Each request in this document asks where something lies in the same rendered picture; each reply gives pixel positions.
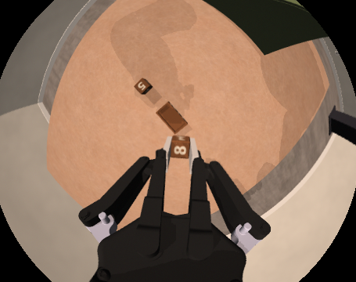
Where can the brown shallow tray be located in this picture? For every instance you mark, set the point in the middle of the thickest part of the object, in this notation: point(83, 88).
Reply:
point(171, 117)

